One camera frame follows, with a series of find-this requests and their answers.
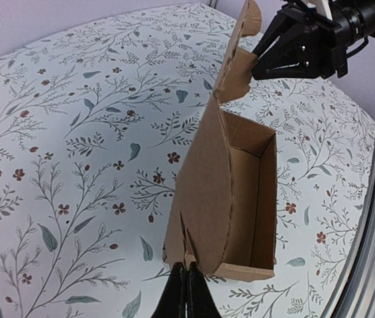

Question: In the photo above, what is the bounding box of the floral patterned table mat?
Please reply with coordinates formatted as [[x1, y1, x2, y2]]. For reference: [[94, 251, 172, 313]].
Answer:
[[0, 3, 375, 317]]

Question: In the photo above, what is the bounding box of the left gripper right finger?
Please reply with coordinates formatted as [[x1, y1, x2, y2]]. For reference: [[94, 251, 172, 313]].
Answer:
[[186, 262, 221, 318]]

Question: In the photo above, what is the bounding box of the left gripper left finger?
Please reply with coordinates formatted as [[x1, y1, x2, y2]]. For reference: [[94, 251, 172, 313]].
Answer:
[[152, 262, 188, 318]]

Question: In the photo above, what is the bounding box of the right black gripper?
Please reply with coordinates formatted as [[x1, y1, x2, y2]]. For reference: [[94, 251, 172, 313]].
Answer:
[[251, 1, 375, 80]]

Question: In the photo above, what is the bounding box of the brown cardboard box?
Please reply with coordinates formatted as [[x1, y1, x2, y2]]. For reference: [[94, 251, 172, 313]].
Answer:
[[163, 1, 277, 282]]

